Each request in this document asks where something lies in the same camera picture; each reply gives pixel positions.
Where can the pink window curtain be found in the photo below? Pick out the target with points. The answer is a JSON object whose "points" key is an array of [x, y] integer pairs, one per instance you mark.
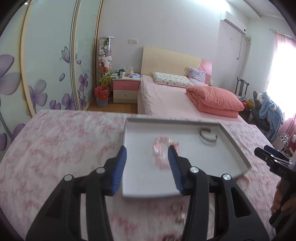
{"points": [[281, 82]]}

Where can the wall switch plate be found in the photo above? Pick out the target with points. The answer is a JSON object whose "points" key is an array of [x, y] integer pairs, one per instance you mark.
{"points": [[132, 41]]}

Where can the sliding glass floral wardrobe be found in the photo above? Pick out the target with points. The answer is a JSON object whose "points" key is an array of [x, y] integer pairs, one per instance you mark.
{"points": [[47, 59]]}

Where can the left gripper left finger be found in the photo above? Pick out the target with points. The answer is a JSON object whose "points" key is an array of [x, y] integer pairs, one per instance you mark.
{"points": [[59, 217]]}

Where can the folded salmon duvet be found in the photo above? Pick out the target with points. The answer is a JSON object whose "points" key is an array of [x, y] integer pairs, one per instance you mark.
{"points": [[215, 100]]}

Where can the silver cuff bangle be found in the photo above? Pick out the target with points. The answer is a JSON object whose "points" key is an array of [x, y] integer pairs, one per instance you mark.
{"points": [[207, 136]]}

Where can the pink bed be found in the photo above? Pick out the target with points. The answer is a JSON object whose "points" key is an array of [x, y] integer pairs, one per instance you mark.
{"points": [[169, 101]]}

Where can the lilac patterned pillow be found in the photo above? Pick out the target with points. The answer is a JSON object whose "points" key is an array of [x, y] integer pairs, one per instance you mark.
{"points": [[197, 77]]}

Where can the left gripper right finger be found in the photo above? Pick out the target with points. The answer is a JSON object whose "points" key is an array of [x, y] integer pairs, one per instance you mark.
{"points": [[235, 217]]}

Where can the dark wooden chair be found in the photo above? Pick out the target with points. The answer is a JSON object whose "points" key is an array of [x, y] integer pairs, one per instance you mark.
{"points": [[241, 87]]}

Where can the red lined waste basket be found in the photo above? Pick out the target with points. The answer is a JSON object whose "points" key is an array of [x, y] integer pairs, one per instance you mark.
{"points": [[102, 94]]}

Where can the person right hand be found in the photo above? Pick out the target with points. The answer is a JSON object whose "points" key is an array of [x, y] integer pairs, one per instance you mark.
{"points": [[288, 207]]}

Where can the white mug on nightstand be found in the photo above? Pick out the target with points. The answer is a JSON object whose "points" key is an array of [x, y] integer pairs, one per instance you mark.
{"points": [[122, 73]]}

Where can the beige pink headboard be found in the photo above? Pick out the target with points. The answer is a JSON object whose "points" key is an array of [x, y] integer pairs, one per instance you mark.
{"points": [[156, 59]]}

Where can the pink beige nightstand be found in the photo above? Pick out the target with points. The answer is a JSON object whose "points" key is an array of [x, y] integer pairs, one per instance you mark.
{"points": [[125, 90]]}

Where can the plush toy display tube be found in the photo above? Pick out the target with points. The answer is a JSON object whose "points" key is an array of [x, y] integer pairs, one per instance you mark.
{"points": [[104, 60]]}

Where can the blue plush robe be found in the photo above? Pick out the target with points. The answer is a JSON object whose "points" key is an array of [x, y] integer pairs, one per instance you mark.
{"points": [[270, 111]]}

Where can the white wall air conditioner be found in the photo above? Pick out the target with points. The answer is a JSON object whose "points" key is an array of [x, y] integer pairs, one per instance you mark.
{"points": [[233, 22]]}

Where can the floral white pillow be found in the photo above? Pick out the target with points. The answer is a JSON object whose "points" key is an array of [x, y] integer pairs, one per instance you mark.
{"points": [[171, 80]]}

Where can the floral pink table cloth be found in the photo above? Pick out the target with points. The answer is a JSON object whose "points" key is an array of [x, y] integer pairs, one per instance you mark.
{"points": [[55, 143]]}

